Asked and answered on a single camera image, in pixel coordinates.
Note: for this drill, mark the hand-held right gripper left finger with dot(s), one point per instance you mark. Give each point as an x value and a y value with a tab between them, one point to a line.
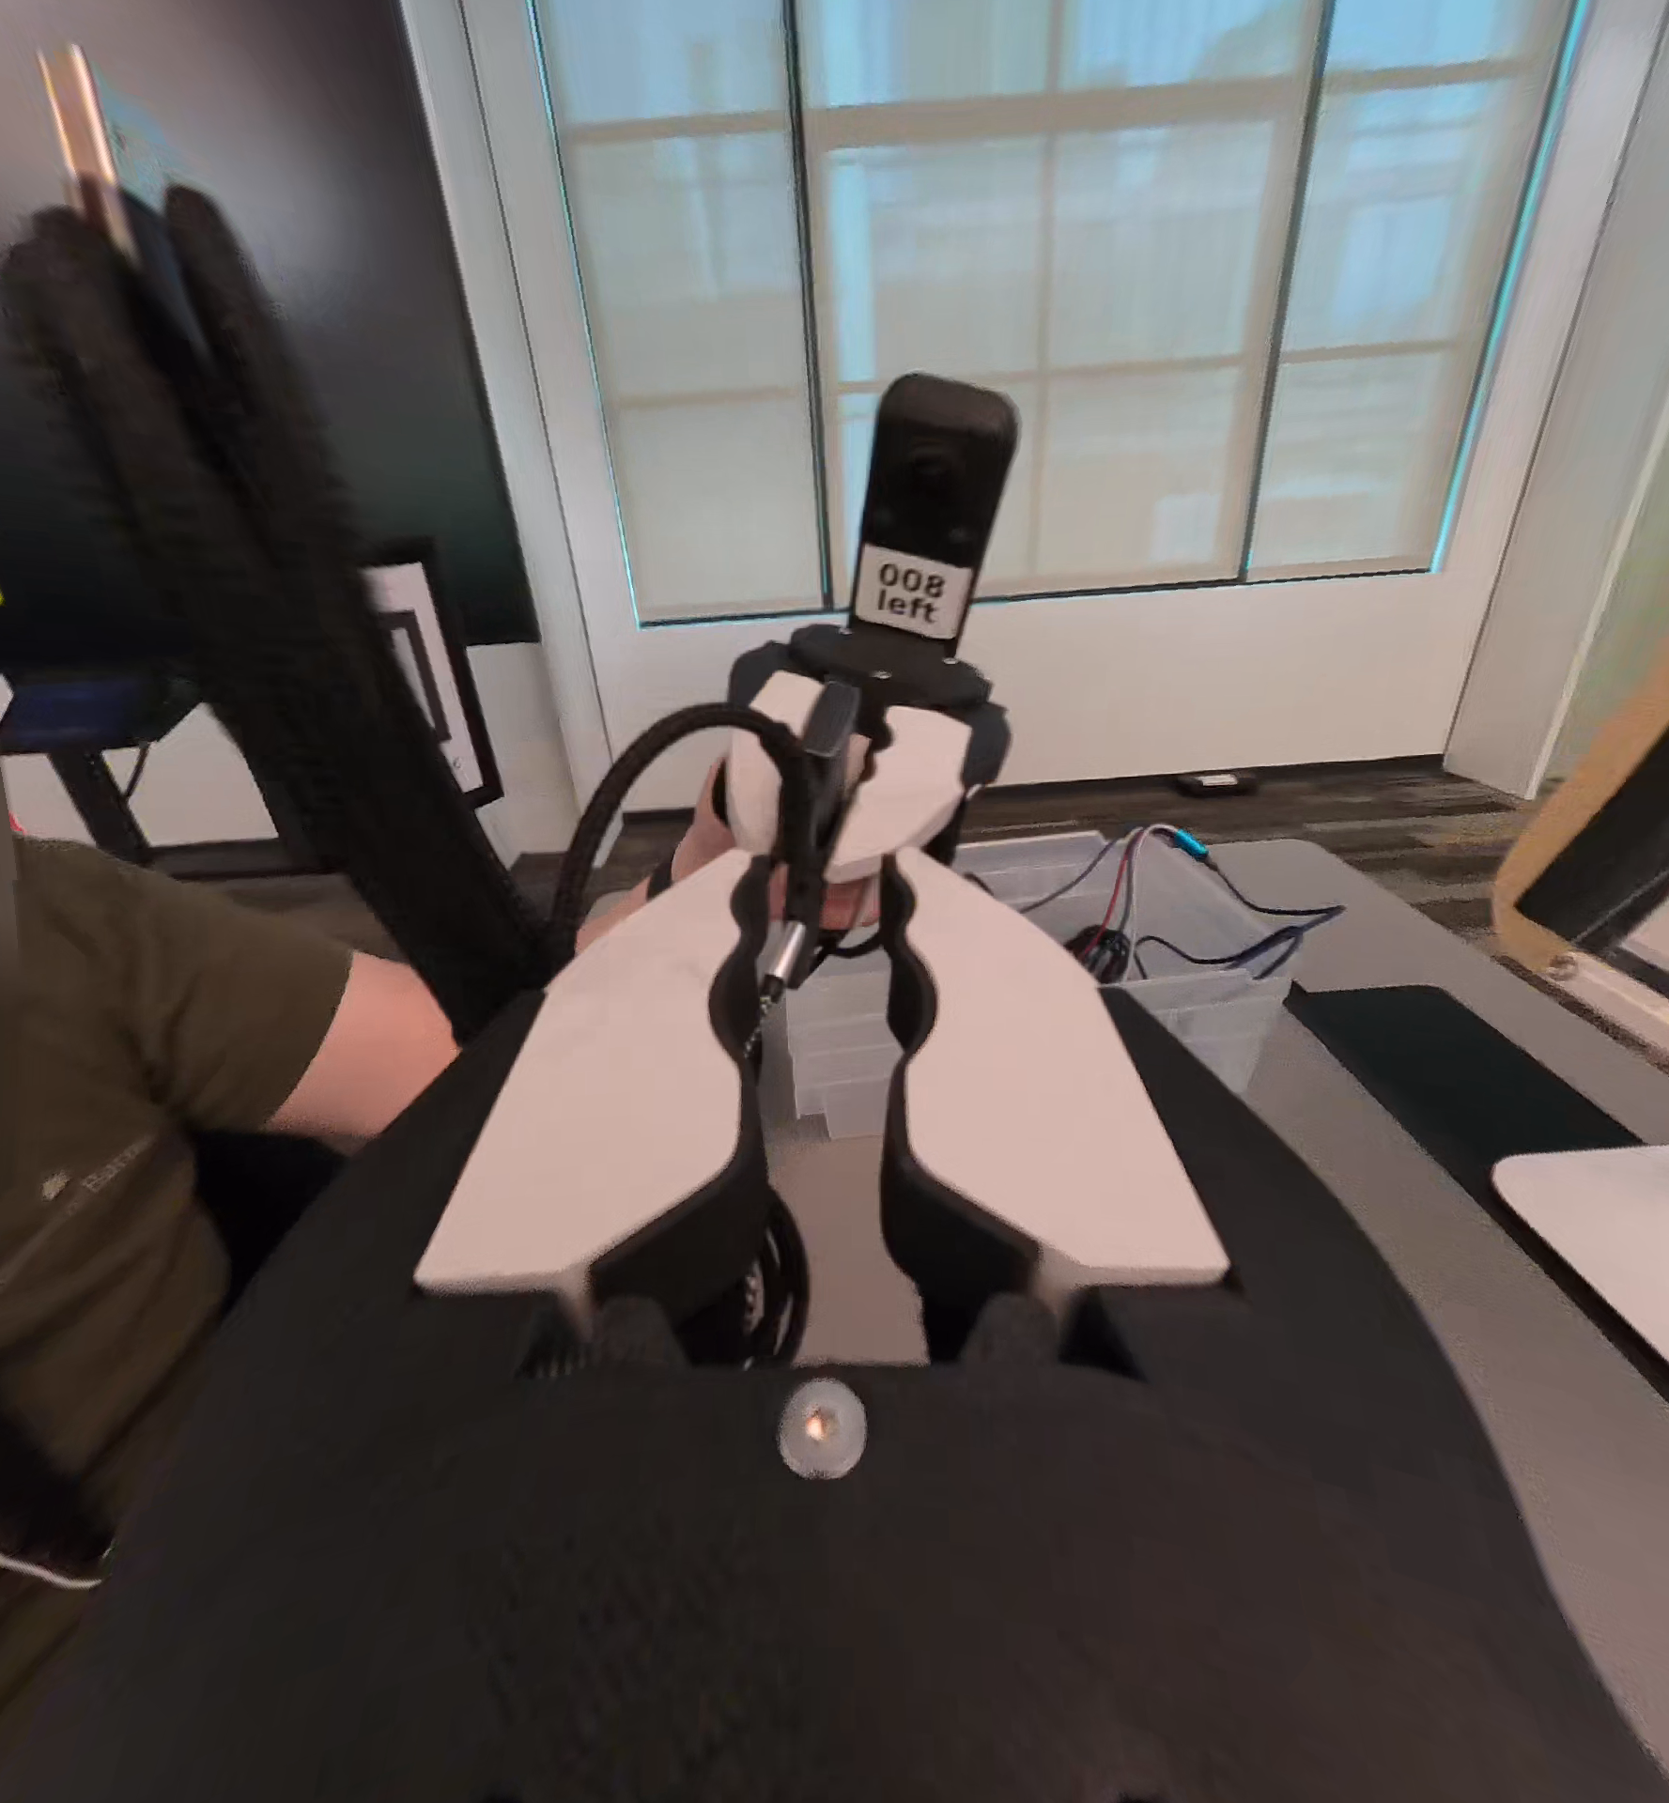
595	1112

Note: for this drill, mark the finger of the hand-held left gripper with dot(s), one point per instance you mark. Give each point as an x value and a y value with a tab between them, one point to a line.
914	781
764	763

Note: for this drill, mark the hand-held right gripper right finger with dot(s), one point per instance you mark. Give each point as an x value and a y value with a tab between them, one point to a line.
1065	1112

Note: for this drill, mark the grey usb hub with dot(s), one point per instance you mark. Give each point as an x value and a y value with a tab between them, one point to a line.
818	791

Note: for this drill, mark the clear plastic bin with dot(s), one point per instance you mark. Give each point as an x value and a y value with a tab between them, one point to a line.
1204	1017

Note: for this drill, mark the person's left forearm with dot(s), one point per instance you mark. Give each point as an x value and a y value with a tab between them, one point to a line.
381	1041

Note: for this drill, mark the person's left hand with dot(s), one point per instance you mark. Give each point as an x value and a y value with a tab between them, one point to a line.
711	822

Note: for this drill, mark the frosted window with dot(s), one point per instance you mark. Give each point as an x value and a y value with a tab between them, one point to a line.
1065	285

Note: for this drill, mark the black framed marker sign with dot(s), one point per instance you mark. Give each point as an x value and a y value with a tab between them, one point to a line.
477	702

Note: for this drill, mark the black floor power box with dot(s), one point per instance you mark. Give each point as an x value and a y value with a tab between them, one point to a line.
1218	785

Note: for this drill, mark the dark desk mat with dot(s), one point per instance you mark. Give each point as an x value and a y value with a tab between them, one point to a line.
1456	1054

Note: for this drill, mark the person in olive shirt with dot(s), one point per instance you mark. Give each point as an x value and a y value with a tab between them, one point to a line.
101	1017

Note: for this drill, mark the wooden board with instruction sheet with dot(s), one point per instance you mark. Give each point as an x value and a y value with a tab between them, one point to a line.
1623	843

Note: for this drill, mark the black partition panel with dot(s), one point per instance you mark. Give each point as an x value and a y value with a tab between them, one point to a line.
330	213

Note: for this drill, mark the gold edged phone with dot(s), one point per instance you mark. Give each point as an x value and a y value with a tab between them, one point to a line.
78	145

